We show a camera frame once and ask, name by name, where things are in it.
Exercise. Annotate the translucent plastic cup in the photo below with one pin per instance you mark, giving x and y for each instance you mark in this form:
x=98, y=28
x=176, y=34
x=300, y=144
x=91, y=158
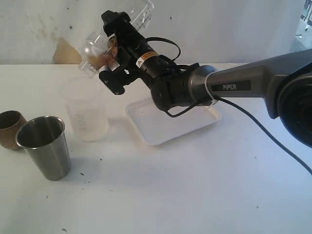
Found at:
x=84, y=102

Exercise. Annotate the brown cubes and gold coins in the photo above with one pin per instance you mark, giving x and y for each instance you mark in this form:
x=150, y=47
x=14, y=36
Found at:
x=106, y=58

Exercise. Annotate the clear plastic shaker lid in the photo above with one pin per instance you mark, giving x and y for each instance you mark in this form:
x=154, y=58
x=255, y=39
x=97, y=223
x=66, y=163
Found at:
x=94, y=43

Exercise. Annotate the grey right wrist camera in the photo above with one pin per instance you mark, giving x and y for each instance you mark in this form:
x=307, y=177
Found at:
x=110, y=80

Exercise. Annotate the white rectangular tray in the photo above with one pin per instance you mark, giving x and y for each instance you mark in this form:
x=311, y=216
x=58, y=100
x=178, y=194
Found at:
x=155, y=127

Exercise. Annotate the white right zip tie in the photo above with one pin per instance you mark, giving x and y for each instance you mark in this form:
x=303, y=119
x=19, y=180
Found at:
x=213, y=100

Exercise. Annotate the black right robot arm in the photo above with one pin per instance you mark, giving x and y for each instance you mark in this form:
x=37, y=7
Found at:
x=284, y=82

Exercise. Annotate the stainless steel cup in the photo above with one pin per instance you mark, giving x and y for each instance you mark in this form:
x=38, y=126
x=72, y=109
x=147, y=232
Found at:
x=43, y=138

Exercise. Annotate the clear plastic shaker cup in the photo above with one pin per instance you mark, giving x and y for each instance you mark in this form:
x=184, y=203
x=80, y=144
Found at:
x=139, y=17

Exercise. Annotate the brown wooden bowl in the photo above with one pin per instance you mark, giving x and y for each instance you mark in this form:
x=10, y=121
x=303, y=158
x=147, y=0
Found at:
x=10, y=123

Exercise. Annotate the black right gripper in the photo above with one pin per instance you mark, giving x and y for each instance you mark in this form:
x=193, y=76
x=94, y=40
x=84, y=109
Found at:
x=139, y=61

